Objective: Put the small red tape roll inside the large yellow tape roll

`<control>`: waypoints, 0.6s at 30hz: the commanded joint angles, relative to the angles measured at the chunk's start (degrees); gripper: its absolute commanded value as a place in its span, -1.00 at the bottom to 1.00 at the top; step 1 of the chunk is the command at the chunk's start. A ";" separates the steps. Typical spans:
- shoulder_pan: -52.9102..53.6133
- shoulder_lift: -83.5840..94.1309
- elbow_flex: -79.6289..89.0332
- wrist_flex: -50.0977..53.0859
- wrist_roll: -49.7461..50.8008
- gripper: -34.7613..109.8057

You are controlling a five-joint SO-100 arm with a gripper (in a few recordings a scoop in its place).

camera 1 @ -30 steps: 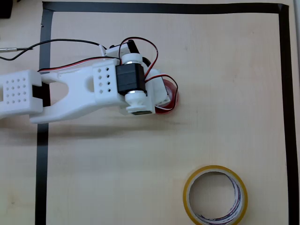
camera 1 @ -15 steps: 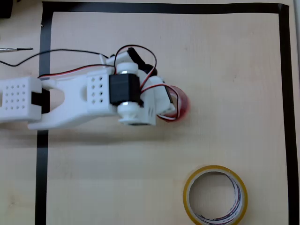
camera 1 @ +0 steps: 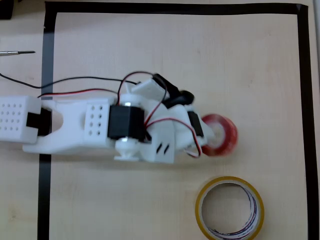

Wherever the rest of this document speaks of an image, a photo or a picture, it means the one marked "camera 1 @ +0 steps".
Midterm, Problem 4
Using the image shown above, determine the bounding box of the small red tape roll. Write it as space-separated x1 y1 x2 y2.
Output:
199 113 239 158

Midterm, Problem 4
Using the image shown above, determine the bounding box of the big yellow tape roll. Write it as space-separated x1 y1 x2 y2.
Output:
194 176 265 240

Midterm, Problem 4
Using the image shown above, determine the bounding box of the black webcam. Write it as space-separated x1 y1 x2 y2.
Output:
152 73 196 110

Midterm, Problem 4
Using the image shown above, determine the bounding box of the silver precision screwdriver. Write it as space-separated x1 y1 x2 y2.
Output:
0 50 36 57

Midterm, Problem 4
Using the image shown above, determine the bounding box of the black plastic object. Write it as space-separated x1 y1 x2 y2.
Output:
0 0 14 20

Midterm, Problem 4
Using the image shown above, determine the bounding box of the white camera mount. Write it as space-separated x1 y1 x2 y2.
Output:
124 79 166 101

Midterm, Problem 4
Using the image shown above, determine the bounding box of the thin black camera cable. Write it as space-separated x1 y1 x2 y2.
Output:
0 73 138 89

